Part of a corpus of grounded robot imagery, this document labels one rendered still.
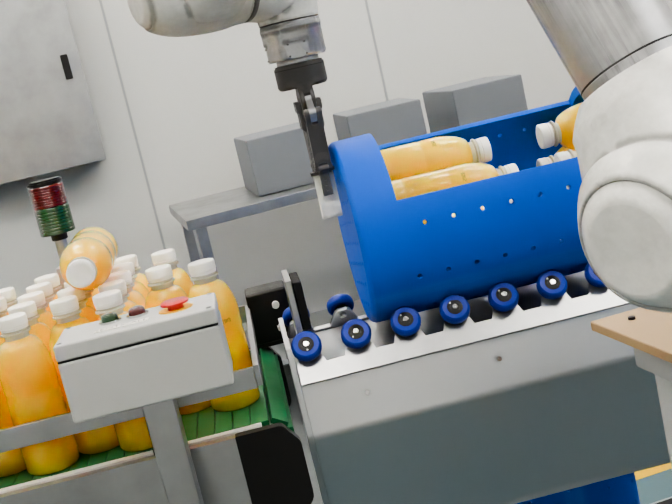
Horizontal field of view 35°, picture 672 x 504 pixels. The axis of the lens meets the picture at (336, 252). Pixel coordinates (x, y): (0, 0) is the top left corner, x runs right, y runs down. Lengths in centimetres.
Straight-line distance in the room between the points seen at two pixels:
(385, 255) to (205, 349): 33
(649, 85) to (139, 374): 72
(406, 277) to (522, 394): 25
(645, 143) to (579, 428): 87
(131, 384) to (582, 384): 68
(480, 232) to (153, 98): 337
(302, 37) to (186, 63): 326
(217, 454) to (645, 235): 79
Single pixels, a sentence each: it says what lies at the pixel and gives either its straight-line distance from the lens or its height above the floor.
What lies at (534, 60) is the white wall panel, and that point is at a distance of 525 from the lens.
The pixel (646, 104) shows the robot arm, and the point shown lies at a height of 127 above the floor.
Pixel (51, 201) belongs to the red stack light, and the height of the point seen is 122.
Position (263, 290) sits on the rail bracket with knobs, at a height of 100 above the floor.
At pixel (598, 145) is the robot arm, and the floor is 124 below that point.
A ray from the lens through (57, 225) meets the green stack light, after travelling 199.
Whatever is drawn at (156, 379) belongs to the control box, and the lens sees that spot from 133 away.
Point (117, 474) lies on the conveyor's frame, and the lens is 149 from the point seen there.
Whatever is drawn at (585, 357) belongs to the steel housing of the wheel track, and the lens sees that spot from 163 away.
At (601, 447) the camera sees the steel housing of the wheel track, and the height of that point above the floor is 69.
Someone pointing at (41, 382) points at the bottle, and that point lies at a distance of 150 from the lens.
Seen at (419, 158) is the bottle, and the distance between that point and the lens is 163.
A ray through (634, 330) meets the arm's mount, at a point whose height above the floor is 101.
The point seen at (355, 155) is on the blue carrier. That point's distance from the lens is 156.
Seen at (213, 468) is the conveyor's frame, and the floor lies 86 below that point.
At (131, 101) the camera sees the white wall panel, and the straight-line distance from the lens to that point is 479.
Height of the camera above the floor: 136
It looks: 10 degrees down
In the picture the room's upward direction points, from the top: 13 degrees counter-clockwise
